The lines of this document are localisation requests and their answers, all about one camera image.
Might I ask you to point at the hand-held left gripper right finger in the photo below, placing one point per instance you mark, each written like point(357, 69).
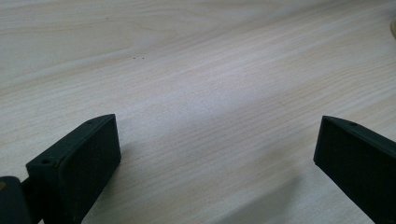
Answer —
point(361, 168)

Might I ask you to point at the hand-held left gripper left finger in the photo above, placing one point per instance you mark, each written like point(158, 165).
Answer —
point(77, 168)

